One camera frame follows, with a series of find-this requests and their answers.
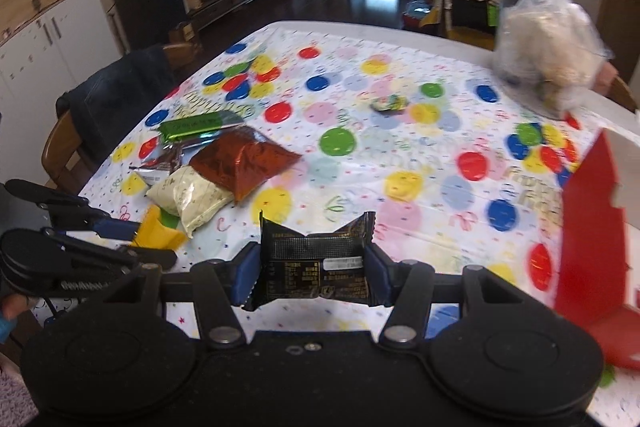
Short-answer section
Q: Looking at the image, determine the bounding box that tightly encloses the silver foil snack packet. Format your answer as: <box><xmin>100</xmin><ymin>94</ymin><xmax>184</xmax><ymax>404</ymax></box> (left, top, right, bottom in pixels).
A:
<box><xmin>129</xmin><ymin>138</ymin><xmax>221</xmax><ymax>175</ymax></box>

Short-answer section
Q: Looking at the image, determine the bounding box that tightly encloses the clear plastic bag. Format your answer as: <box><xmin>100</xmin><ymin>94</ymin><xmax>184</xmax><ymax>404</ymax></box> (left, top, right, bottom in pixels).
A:
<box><xmin>492</xmin><ymin>0</ymin><xmax>615</xmax><ymax>112</ymax></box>

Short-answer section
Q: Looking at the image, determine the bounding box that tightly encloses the red cardboard box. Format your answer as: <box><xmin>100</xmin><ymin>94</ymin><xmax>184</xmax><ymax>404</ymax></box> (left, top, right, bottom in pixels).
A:
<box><xmin>554</xmin><ymin>127</ymin><xmax>640</xmax><ymax>333</ymax></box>

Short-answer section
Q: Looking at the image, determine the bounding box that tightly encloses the small cardboard box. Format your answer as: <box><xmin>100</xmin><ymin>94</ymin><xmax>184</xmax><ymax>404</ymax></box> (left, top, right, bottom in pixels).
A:
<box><xmin>170</xmin><ymin>22</ymin><xmax>198</xmax><ymax>45</ymax></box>

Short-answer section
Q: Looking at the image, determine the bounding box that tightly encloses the white cabinet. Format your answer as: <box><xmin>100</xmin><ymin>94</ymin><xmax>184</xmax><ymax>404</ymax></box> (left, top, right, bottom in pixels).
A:
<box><xmin>0</xmin><ymin>0</ymin><xmax>123</xmax><ymax>148</ymax></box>

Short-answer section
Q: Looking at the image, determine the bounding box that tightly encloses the balloon print tablecloth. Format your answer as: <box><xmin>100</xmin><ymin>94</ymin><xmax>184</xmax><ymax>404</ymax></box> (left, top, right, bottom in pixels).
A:
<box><xmin>80</xmin><ymin>24</ymin><xmax>640</xmax><ymax>413</ymax></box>

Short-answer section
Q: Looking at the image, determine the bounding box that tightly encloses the person's left hand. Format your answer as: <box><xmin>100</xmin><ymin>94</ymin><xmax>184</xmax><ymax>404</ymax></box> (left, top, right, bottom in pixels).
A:
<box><xmin>0</xmin><ymin>294</ymin><xmax>33</xmax><ymax>344</ymax></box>

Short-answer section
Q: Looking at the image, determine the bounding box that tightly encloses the wooden chair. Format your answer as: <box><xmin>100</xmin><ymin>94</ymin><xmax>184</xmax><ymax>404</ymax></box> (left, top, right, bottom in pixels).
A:
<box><xmin>607</xmin><ymin>74</ymin><xmax>640</xmax><ymax>112</ymax></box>
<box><xmin>41</xmin><ymin>42</ymin><xmax>201</xmax><ymax>196</ymax></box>

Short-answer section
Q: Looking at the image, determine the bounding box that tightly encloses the green snack packet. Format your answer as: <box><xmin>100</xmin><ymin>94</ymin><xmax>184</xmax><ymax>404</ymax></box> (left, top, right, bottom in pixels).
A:
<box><xmin>159</xmin><ymin>111</ymin><xmax>246</xmax><ymax>142</ymax></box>

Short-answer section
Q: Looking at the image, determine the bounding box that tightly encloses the small colourful wrapped candy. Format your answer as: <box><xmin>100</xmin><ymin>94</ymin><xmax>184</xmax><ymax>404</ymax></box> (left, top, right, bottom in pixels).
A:
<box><xmin>370</xmin><ymin>93</ymin><xmax>412</xmax><ymax>112</ymax></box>

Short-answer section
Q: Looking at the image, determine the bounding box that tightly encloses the black snack packet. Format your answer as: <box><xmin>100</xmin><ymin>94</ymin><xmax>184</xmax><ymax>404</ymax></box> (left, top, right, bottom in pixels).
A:
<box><xmin>243</xmin><ymin>210</ymin><xmax>377</xmax><ymax>312</ymax></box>

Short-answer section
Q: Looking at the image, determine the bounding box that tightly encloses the dark jacket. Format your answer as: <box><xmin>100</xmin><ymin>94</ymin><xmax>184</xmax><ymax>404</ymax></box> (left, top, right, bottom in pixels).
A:
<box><xmin>56</xmin><ymin>46</ymin><xmax>177</xmax><ymax>158</ymax></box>

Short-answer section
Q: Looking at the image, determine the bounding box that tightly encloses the cream snack packet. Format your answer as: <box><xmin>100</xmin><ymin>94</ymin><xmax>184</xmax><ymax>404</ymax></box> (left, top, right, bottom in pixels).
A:
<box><xmin>145</xmin><ymin>165</ymin><xmax>236</xmax><ymax>238</ymax></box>

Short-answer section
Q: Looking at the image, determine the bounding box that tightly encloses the yellow snack packet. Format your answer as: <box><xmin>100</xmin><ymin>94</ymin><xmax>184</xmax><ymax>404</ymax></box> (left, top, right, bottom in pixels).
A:
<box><xmin>129</xmin><ymin>205</ymin><xmax>187</xmax><ymax>253</ymax></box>

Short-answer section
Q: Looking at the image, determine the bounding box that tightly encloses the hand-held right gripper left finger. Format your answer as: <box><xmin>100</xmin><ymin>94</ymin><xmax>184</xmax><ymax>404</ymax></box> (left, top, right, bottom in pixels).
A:
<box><xmin>102</xmin><ymin>243</ymin><xmax>261</xmax><ymax>350</ymax></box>

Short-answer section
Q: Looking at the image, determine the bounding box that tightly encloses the red-brown foil snack packet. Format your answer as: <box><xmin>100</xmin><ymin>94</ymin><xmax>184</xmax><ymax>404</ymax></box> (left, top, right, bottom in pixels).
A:
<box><xmin>189</xmin><ymin>127</ymin><xmax>303</xmax><ymax>202</ymax></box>

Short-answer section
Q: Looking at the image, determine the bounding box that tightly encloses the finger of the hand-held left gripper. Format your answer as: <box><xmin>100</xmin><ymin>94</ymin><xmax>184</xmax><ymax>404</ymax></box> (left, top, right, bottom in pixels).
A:
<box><xmin>42</xmin><ymin>228</ymin><xmax>179</xmax><ymax>280</ymax></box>
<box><xmin>4</xmin><ymin>179</ymin><xmax>142</xmax><ymax>242</ymax></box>

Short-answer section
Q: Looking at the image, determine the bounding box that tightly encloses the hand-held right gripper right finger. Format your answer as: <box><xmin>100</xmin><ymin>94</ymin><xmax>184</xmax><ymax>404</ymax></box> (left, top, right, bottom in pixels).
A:
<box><xmin>364</xmin><ymin>244</ymin><xmax>526</xmax><ymax>350</ymax></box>

